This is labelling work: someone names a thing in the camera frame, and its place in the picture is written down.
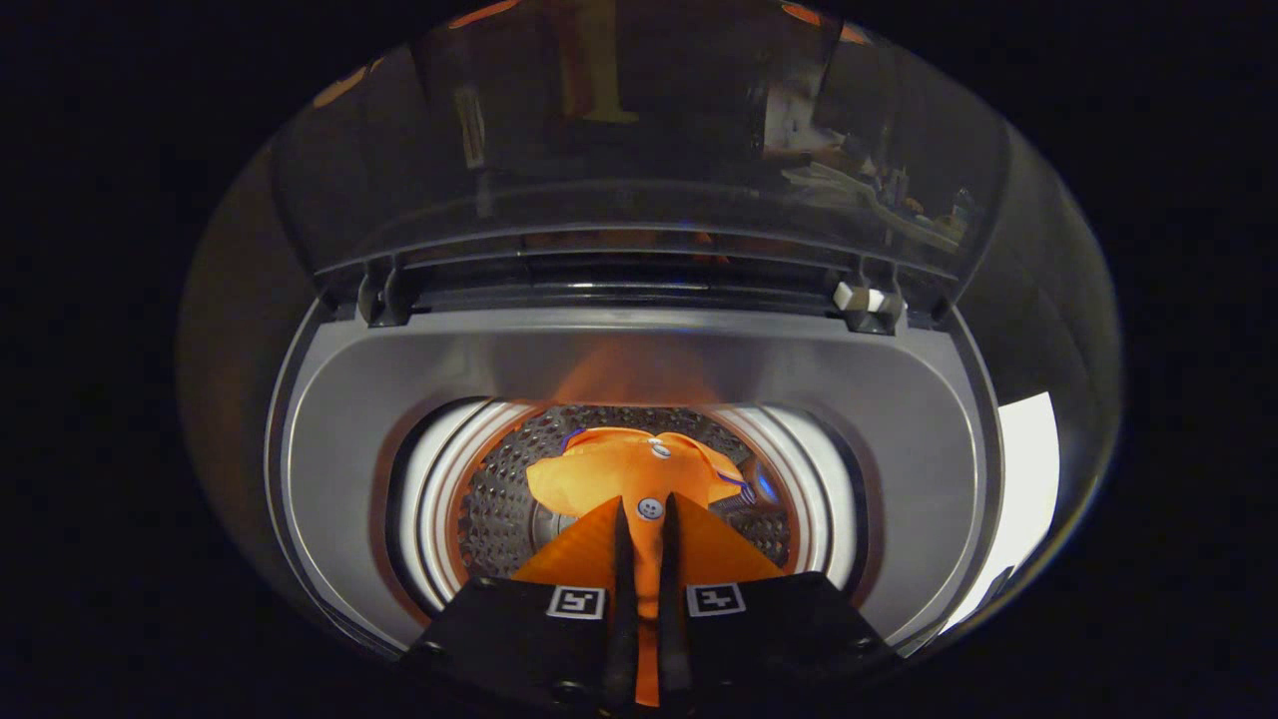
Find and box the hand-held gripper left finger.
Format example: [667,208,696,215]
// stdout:
[399,495,636,714]

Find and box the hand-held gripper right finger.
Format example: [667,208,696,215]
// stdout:
[659,493,902,714]

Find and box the yellow polo shirt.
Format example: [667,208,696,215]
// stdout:
[526,426,750,708]

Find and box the dark glass washing machine lid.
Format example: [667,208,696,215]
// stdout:
[270,0,1009,331]

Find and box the white sheet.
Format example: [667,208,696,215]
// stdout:
[944,392,1061,632]

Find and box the black backdrop cloth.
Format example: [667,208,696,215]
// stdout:
[178,40,1124,640]

